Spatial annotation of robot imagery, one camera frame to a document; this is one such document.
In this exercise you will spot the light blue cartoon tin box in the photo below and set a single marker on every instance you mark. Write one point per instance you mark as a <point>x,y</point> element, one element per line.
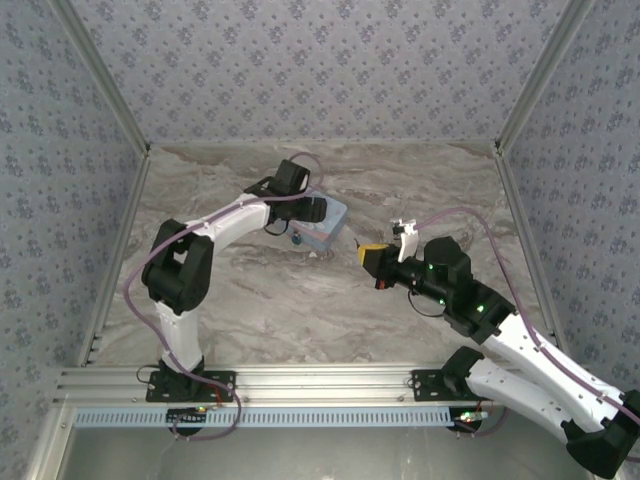
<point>330,225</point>

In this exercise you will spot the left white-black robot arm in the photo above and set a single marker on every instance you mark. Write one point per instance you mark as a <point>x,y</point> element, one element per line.
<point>180,330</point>

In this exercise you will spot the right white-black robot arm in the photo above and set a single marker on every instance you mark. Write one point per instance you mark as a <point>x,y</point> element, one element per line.
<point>525,360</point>

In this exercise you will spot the small padlock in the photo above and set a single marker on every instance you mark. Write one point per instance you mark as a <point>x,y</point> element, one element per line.
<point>296,239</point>

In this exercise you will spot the small black controller board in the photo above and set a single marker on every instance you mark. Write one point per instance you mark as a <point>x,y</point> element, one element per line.
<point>187,417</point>
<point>470,419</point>

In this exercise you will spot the grey metal sheet panel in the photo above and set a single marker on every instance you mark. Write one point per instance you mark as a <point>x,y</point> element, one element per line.
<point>320,455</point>

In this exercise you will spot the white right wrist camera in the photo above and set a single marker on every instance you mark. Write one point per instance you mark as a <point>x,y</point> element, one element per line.
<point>406,237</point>

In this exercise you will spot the aluminium table side rail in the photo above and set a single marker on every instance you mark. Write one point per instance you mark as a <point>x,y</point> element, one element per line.
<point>520,210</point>
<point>125,240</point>

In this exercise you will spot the aluminium front rail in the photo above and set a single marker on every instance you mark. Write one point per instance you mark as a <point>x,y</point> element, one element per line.
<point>320,385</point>

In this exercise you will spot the aluminium frame post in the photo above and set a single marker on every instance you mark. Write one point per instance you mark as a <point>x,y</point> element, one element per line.
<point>545,75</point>
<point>100,75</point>

